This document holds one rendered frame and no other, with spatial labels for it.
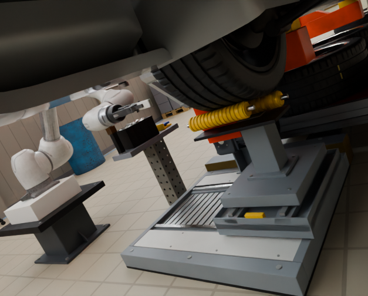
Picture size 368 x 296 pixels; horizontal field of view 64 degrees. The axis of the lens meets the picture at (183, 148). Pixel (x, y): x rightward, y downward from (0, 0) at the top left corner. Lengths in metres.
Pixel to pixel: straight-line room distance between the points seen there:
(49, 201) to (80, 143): 2.70
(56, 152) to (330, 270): 1.62
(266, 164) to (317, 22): 2.45
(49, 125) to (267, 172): 1.33
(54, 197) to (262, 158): 1.24
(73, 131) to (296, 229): 3.85
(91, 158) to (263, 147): 3.65
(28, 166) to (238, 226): 1.31
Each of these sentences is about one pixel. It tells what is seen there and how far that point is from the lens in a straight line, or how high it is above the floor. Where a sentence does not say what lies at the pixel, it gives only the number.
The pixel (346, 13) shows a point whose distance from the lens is 3.40.
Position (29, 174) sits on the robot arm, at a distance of 1.97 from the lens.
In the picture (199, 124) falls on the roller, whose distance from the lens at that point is 1.10.
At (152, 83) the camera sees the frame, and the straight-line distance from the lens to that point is 1.04.
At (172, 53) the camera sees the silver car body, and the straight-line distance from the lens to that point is 0.72.
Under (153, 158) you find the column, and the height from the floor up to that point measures 0.33.
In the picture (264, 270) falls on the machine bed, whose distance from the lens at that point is 0.99.
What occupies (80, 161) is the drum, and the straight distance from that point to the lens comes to 4.56.
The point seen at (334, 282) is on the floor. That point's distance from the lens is 1.02.
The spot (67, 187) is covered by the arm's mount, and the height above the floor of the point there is 0.37.
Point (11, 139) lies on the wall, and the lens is 4.77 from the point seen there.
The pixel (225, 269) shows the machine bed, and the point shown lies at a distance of 1.06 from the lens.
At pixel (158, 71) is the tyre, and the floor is 0.74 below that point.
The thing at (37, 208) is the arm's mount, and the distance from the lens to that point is 1.86.
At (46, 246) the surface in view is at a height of 0.08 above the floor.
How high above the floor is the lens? 0.69
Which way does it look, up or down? 12 degrees down
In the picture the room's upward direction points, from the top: 24 degrees counter-clockwise
